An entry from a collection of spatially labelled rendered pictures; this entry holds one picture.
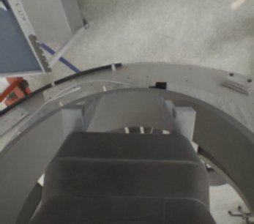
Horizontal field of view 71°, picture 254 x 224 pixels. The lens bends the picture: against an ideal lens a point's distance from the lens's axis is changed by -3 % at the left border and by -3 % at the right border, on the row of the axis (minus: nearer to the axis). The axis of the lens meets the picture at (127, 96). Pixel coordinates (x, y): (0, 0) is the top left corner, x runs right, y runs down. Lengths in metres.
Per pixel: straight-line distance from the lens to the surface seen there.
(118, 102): 0.76
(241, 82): 0.80
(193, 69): 0.91
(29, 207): 1.07
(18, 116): 0.90
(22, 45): 0.93
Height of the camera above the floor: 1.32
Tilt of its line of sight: 49 degrees down
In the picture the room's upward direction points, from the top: 167 degrees counter-clockwise
